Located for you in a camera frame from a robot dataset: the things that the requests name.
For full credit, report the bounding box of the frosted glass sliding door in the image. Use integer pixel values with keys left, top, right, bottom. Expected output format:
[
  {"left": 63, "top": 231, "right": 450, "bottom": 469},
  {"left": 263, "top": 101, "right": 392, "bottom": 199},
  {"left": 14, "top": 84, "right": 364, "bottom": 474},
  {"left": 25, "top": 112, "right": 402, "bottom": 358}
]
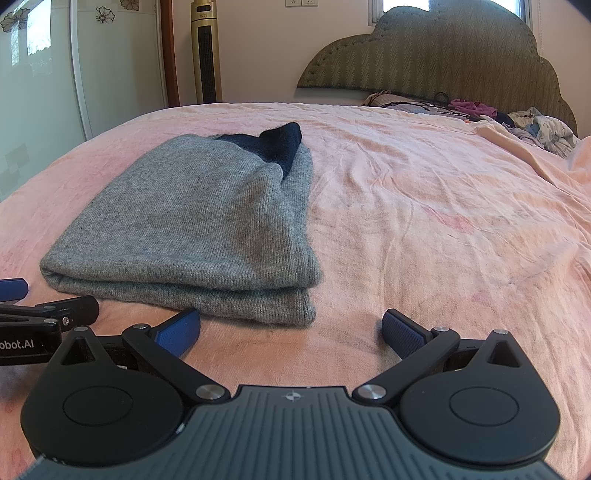
[{"left": 0, "top": 0, "right": 170, "bottom": 200}]

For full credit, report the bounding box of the peach blanket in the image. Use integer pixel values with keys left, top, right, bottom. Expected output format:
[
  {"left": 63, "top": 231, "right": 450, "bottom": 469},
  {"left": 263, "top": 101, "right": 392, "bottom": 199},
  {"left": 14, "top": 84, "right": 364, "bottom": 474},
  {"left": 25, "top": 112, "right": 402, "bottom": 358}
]
[{"left": 475, "top": 122, "right": 591, "bottom": 190}]

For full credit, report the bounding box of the pile of light clothes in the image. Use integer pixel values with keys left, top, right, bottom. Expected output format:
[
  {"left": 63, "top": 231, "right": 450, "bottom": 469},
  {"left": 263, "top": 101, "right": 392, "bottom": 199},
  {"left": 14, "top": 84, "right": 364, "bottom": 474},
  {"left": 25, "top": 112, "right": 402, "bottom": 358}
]
[{"left": 496, "top": 106, "right": 581, "bottom": 158}]

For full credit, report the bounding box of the window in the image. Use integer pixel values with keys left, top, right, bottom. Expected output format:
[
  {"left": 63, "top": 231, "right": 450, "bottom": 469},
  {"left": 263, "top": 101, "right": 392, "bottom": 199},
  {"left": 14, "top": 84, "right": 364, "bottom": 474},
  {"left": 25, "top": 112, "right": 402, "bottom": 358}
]
[{"left": 368, "top": 0, "right": 532, "bottom": 25}]

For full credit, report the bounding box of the black cable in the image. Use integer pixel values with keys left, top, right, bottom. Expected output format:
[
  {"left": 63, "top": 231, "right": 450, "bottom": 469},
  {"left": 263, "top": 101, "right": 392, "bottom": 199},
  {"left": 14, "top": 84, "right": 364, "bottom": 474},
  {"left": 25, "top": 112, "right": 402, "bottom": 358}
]
[{"left": 382, "top": 91, "right": 472, "bottom": 123}]

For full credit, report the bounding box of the pink crumpled cloth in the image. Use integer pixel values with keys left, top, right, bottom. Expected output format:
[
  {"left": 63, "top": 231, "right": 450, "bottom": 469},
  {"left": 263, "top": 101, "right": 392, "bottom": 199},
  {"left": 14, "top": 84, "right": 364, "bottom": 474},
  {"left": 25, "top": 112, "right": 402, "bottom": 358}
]
[{"left": 447, "top": 98, "right": 499, "bottom": 120}]

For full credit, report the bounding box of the grey sweater with navy sleeves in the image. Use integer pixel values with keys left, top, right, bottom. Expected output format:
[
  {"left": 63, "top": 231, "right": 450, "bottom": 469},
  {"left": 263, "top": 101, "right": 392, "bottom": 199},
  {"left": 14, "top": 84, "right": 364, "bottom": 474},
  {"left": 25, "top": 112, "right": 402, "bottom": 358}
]
[{"left": 40, "top": 122, "right": 324, "bottom": 329}]

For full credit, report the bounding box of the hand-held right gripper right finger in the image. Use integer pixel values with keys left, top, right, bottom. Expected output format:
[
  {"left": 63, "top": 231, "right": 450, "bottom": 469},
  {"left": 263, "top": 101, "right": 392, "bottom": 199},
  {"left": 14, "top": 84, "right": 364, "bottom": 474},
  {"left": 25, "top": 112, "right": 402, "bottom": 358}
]
[{"left": 353, "top": 309, "right": 536, "bottom": 407}]

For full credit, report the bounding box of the gold tower heater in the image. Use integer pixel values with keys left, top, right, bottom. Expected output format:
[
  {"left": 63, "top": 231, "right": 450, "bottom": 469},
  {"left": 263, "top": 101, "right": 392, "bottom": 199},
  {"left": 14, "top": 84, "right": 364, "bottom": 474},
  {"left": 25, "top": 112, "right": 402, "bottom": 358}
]
[{"left": 190, "top": 0, "right": 223, "bottom": 105}]

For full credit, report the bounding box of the pink bed sheet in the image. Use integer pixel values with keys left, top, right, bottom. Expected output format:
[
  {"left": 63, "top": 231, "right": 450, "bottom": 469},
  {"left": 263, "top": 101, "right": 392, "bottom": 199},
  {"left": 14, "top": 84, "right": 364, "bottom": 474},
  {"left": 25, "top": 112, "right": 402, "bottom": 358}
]
[{"left": 0, "top": 102, "right": 591, "bottom": 480}]

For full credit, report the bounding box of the olive padded headboard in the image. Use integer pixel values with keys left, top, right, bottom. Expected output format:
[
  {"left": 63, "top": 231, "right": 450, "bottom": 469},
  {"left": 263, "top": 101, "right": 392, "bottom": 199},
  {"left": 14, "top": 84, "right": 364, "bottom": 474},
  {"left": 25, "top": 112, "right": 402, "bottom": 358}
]
[{"left": 296, "top": 4, "right": 579, "bottom": 137}]

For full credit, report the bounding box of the brown wooden door frame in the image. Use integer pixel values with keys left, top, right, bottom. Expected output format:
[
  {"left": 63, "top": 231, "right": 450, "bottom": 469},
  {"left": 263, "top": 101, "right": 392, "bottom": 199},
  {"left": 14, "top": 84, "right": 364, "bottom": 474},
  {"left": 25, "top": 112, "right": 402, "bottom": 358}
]
[{"left": 161, "top": 0, "right": 181, "bottom": 108}]

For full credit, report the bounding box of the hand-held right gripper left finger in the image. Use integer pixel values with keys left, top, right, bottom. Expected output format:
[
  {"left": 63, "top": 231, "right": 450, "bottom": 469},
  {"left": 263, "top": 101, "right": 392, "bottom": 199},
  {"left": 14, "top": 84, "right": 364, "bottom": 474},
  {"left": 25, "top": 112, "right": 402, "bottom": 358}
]
[{"left": 55, "top": 308, "right": 232, "bottom": 408}]

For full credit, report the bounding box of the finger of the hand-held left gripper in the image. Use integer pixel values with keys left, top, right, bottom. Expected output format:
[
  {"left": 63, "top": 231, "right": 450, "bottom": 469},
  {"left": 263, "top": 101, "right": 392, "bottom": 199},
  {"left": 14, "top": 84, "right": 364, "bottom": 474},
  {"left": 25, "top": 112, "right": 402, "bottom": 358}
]
[
  {"left": 0, "top": 278, "right": 30, "bottom": 305},
  {"left": 0, "top": 295, "right": 100, "bottom": 331}
]

